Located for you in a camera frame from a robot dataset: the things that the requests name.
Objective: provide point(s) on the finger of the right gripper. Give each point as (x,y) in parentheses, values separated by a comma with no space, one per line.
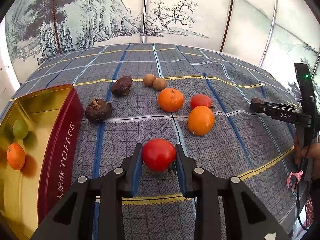
(282,105)
(296,117)

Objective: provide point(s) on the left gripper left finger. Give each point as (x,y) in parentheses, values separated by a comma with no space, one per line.
(98,199)

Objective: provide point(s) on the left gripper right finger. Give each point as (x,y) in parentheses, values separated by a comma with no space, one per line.
(246,217)

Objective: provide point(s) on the small orange mandarin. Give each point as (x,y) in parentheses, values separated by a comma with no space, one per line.
(16,156)

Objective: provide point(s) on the large orange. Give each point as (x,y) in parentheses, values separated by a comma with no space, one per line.
(200,120)

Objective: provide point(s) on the green lime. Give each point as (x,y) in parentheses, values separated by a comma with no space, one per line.
(20,129)

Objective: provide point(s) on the small red tomato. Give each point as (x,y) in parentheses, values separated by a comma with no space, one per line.
(158,154)

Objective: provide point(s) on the tan longan front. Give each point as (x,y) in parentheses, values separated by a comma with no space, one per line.
(159,84)

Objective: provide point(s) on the tan longan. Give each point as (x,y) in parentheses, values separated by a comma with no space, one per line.
(148,80)
(159,84)

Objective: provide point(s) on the dark brown chestnut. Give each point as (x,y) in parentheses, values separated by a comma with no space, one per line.
(122,86)

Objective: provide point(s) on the tan longan back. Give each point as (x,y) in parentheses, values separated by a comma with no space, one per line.
(148,80)

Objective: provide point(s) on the large brown water chestnut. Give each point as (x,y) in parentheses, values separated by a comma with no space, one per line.
(257,100)

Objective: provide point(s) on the person's right hand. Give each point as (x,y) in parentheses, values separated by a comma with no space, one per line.
(311,151)

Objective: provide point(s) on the pink ribbon tag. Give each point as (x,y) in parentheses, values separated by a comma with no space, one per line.
(294,179)

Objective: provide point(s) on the landscape painted folding screen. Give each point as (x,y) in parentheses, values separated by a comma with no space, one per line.
(271,34)

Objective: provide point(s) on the blue plaid tablecloth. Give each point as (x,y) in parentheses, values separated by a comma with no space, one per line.
(241,143)

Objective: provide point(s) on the red gold toffee tin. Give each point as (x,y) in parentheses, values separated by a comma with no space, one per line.
(54,117)

